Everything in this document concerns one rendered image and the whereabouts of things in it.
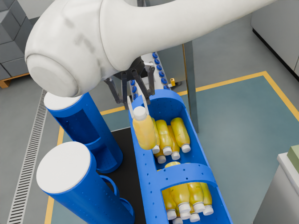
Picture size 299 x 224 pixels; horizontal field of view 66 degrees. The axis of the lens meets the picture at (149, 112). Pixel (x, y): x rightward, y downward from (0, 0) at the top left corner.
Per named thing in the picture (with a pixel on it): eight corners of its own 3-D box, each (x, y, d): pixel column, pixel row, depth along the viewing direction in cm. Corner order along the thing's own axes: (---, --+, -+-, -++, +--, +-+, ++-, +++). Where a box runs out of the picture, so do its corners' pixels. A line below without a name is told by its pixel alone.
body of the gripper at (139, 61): (138, 34, 55) (143, 65, 62) (103, 42, 54) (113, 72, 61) (143, 52, 50) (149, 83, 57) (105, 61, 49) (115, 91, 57)
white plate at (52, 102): (41, 90, 157) (42, 92, 158) (46, 116, 139) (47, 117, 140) (78, 73, 162) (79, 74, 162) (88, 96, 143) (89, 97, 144)
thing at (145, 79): (155, 79, 158) (150, 61, 146) (155, 83, 155) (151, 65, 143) (140, 83, 158) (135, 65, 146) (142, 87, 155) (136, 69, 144)
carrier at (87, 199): (128, 244, 165) (139, 204, 182) (74, 200, 101) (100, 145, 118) (94, 234, 175) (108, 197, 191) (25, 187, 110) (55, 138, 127)
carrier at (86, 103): (90, 155, 223) (99, 179, 204) (41, 91, 158) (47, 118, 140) (117, 142, 227) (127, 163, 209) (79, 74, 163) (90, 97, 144)
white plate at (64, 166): (73, 198, 100) (74, 199, 101) (98, 145, 117) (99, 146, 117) (24, 186, 109) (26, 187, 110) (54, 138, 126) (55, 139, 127)
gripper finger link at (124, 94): (127, 73, 55) (121, 74, 55) (127, 105, 64) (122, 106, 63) (125, 63, 58) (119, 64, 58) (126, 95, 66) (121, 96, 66)
